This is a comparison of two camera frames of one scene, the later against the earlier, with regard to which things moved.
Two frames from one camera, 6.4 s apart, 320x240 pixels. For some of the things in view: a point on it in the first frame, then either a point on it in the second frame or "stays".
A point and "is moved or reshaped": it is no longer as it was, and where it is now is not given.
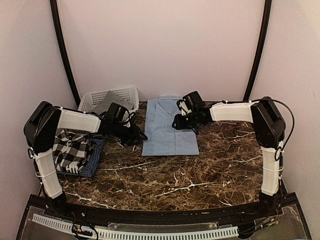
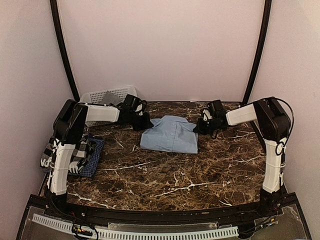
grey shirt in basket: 103,105 stays
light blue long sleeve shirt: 162,139 is moved or reshaped
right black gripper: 180,125 to 199,128
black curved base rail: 270,207 stays
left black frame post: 53,5 stays
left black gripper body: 123,133 to 139,123
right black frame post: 264,38 stays
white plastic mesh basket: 99,100 stays
